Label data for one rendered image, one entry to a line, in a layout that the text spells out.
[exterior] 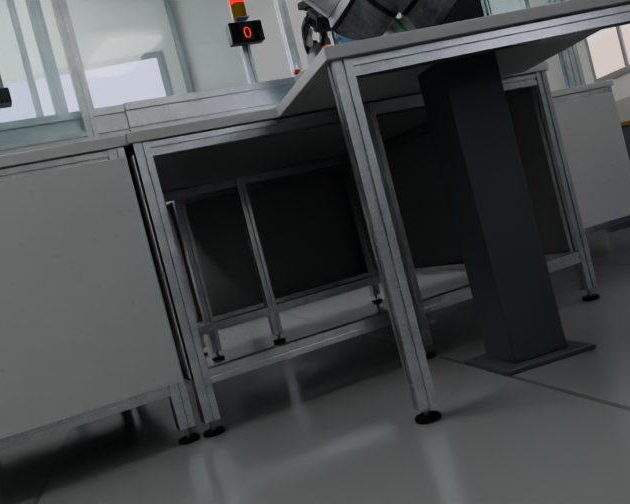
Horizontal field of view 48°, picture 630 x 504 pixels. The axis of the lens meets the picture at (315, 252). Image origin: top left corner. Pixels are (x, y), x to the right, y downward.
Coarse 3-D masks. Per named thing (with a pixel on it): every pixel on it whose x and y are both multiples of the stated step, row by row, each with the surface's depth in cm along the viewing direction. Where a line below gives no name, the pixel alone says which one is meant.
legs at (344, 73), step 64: (384, 64) 159; (448, 64) 185; (448, 128) 189; (512, 128) 188; (384, 192) 158; (448, 192) 199; (512, 192) 188; (384, 256) 158; (512, 256) 187; (512, 320) 186
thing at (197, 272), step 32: (224, 192) 380; (256, 192) 392; (288, 192) 399; (320, 192) 407; (352, 192) 409; (192, 224) 376; (224, 224) 383; (256, 224) 390; (288, 224) 398; (320, 224) 405; (352, 224) 413; (192, 256) 339; (224, 256) 382; (288, 256) 396; (320, 256) 404; (352, 256) 412; (192, 288) 374; (224, 288) 380; (256, 288) 387; (288, 288) 395; (320, 288) 397
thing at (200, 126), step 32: (544, 64) 251; (160, 128) 196; (192, 128) 199; (320, 128) 254; (384, 128) 301; (160, 160) 235; (192, 160) 253; (224, 160) 274; (256, 160) 300; (288, 160) 330
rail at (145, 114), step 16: (272, 80) 218; (288, 80) 221; (176, 96) 206; (192, 96) 208; (208, 96) 210; (224, 96) 213; (240, 96) 214; (256, 96) 216; (272, 96) 218; (128, 112) 200; (144, 112) 202; (160, 112) 204; (176, 112) 206; (192, 112) 208; (208, 112) 210; (224, 112) 212; (240, 112) 214; (144, 128) 202
